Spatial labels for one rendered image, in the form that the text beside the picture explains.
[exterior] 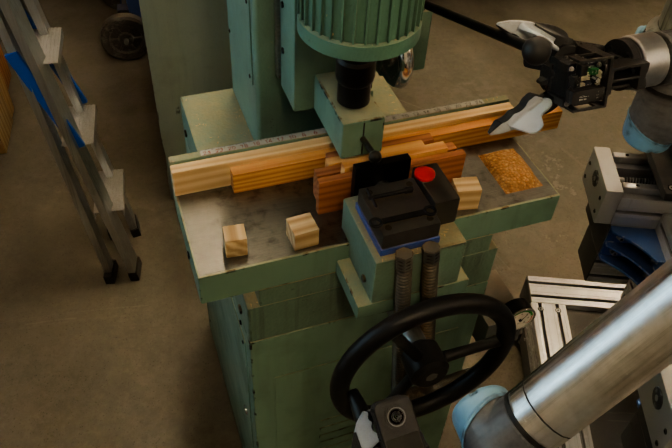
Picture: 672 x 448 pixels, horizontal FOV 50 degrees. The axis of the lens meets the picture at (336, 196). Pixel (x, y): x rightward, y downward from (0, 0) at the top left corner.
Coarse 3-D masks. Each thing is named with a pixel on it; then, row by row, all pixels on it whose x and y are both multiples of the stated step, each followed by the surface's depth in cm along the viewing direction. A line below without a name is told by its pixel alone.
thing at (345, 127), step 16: (320, 80) 115; (336, 80) 115; (320, 96) 115; (336, 96) 112; (320, 112) 117; (336, 112) 109; (352, 112) 109; (368, 112) 109; (336, 128) 110; (352, 128) 108; (368, 128) 109; (336, 144) 112; (352, 144) 110
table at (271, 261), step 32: (480, 160) 123; (224, 192) 115; (256, 192) 115; (288, 192) 115; (544, 192) 118; (192, 224) 109; (224, 224) 110; (256, 224) 110; (320, 224) 111; (480, 224) 116; (512, 224) 119; (192, 256) 105; (224, 256) 105; (256, 256) 105; (288, 256) 106; (320, 256) 108; (224, 288) 105; (256, 288) 108; (352, 288) 106; (448, 288) 108
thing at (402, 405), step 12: (396, 396) 82; (372, 408) 82; (384, 408) 81; (396, 408) 81; (408, 408) 82; (384, 420) 81; (396, 420) 81; (408, 420) 81; (384, 432) 81; (396, 432) 81; (408, 432) 81; (420, 432) 81; (384, 444) 80; (396, 444) 80; (408, 444) 81; (420, 444) 81
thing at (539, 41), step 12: (444, 12) 105; (456, 12) 103; (468, 24) 99; (480, 24) 96; (492, 36) 94; (504, 36) 91; (516, 36) 90; (540, 36) 85; (516, 48) 89; (528, 48) 85; (540, 48) 84; (528, 60) 85; (540, 60) 85
